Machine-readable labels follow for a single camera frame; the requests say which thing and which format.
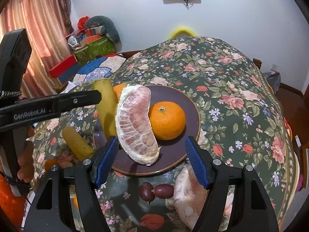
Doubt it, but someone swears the large orange with sticker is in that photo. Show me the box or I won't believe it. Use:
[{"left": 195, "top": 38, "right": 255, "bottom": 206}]
[{"left": 149, "top": 101, "right": 186, "bottom": 140}]

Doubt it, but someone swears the yellow sugarcane piece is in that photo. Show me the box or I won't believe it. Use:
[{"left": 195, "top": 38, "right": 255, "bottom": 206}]
[
  {"left": 62, "top": 126, "right": 95, "bottom": 161},
  {"left": 93, "top": 78, "right": 118, "bottom": 139}
]

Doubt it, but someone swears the large orange without sticker view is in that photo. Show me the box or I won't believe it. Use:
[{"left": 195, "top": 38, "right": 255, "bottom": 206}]
[{"left": 113, "top": 83, "right": 127, "bottom": 101}]

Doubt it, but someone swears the person hand holding gripper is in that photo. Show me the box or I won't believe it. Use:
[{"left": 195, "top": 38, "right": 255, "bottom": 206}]
[{"left": 17, "top": 140, "right": 35, "bottom": 183}]

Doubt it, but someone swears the small tangerine right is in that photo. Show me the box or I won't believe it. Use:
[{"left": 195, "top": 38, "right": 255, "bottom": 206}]
[{"left": 73, "top": 194, "right": 79, "bottom": 209}]

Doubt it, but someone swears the small tangerine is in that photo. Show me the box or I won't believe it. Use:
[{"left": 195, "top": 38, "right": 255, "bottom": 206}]
[
  {"left": 73, "top": 194, "right": 79, "bottom": 209},
  {"left": 44, "top": 159, "right": 59, "bottom": 173}
]

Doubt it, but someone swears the red gift box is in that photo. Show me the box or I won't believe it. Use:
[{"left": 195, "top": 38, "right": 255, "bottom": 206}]
[{"left": 48, "top": 55, "right": 77, "bottom": 78}]

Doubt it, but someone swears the small tangerine left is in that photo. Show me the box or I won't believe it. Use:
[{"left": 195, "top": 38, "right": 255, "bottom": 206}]
[{"left": 44, "top": 159, "right": 59, "bottom": 173}]

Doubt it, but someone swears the pink orange curtain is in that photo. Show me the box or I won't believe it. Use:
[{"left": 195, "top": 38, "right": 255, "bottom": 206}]
[{"left": 1, "top": 0, "right": 73, "bottom": 98}]

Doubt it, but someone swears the dark purple plate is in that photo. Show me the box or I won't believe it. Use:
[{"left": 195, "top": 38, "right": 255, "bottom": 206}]
[{"left": 93, "top": 84, "right": 202, "bottom": 177}]

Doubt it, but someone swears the dark red jujube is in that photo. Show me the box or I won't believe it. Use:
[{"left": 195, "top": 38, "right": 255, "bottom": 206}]
[
  {"left": 139, "top": 182, "right": 155, "bottom": 203},
  {"left": 154, "top": 184, "right": 174, "bottom": 199}
]

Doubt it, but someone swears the floral green bedspread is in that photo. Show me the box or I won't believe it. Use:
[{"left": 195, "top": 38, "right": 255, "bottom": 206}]
[{"left": 31, "top": 37, "right": 299, "bottom": 231}]

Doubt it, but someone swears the yellow sugarcane piece lying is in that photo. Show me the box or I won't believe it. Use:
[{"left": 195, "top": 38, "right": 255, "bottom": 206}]
[{"left": 62, "top": 126, "right": 95, "bottom": 161}]

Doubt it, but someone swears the red plastic bag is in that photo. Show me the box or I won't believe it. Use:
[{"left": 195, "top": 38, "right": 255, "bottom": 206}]
[{"left": 77, "top": 16, "right": 89, "bottom": 30}]

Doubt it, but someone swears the blue patchwork quilt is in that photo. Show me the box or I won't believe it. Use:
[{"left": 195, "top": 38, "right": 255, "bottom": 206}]
[{"left": 72, "top": 55, "right": 126, "bottom": 85}]

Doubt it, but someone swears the green storage box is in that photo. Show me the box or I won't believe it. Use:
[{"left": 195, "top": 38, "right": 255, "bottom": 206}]
[{"left": 72, "top": 36, "right": 116, "bottom": 65}]

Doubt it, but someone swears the grey plush pillow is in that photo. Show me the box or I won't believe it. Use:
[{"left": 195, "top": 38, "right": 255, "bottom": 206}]
[{"left": 84, "top": 16, "right": 120, "bottom": 44}]

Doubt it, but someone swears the grey bag on floor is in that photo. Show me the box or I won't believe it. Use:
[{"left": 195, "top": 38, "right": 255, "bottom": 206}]
[{"left": 263, "top": 70, "right": 281, "bottom": 94}]

